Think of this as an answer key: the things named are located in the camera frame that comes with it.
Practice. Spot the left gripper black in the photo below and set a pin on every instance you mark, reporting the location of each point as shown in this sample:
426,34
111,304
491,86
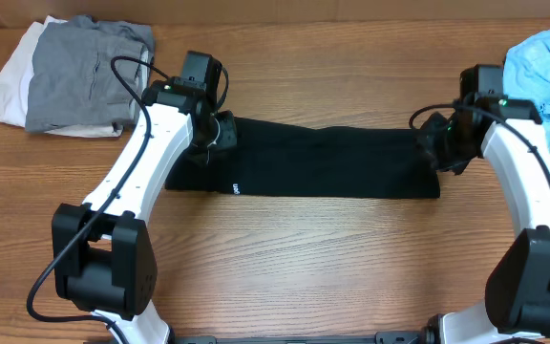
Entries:
229,134

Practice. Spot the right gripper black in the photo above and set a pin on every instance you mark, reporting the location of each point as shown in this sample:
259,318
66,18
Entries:
425,138

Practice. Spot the black polo shirt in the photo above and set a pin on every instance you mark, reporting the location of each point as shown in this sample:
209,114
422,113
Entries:
280,160

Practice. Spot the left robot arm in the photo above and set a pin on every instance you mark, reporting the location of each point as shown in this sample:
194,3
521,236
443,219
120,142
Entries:
103,260

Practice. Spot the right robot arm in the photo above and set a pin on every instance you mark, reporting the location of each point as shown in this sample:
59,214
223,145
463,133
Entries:
516,303

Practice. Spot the grey folded garment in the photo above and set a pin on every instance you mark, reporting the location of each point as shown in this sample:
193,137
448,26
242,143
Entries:
79,69

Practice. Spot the white folded garment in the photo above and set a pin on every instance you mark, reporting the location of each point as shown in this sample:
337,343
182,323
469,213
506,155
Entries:
17,73

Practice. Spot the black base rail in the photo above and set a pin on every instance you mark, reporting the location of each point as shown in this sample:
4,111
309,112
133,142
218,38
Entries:
378,338

